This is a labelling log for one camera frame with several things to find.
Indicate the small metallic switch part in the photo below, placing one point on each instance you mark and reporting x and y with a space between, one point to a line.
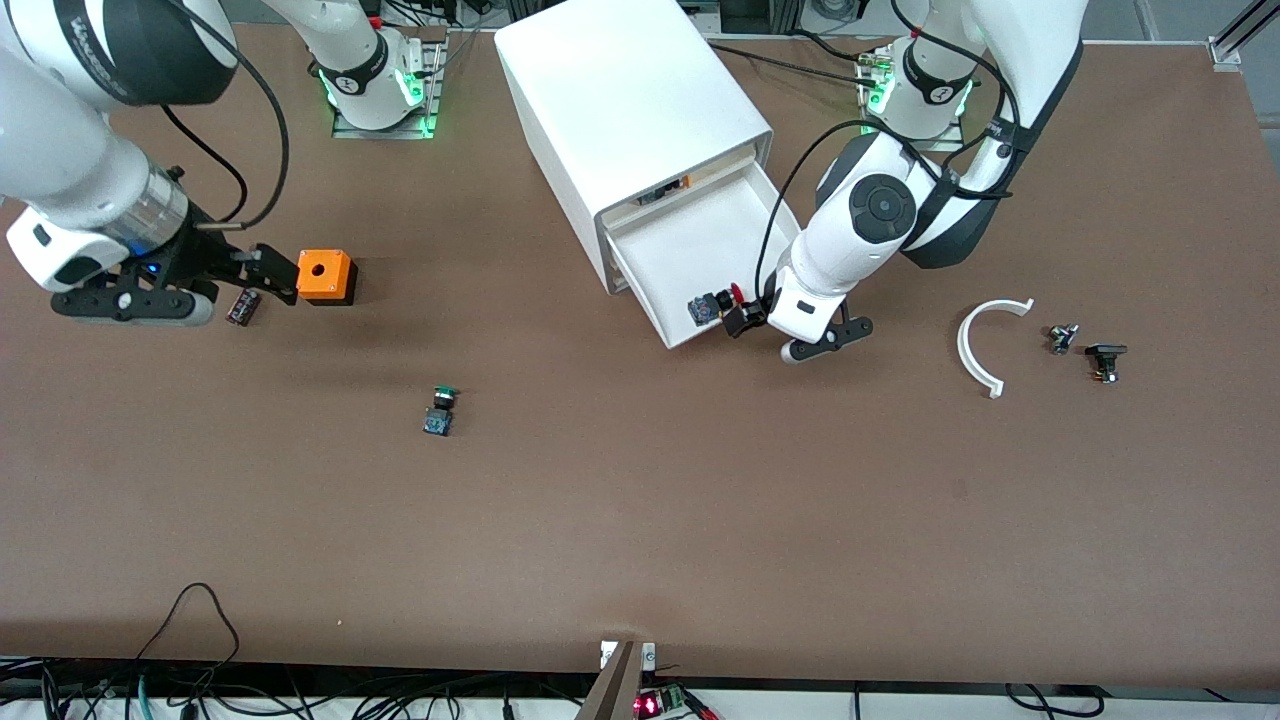
1062 338

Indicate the green push button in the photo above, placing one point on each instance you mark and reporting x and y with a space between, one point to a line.
438 415

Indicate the black push button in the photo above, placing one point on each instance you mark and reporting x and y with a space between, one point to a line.
1105 355

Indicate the small red LED board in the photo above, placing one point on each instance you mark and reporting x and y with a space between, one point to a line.
655 705

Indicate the white drawer cabinet housing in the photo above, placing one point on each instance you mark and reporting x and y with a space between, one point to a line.
620 90

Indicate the white curved plastic arc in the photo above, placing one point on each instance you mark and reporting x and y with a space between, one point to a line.
963 345

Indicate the brown camera mount post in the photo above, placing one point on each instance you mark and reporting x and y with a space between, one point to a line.
615 690

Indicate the red push button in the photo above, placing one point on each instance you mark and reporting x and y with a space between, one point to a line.
705 312

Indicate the small black contact block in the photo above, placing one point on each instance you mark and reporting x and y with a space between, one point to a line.
243 308

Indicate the black orange small part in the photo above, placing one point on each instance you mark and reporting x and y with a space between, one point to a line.
660 193

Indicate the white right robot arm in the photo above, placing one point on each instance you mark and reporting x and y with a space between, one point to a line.
60 150

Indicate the white plastic drawer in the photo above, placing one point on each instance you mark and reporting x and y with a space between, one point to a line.
700 250
715 172

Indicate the orange box with hole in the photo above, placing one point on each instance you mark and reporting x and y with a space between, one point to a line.
322 272

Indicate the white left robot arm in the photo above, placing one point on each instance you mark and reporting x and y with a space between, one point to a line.
850 240

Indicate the aluminium frame profile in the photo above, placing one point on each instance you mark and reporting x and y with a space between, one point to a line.
1228 50

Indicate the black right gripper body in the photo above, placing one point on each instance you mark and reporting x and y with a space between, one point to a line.
205 259

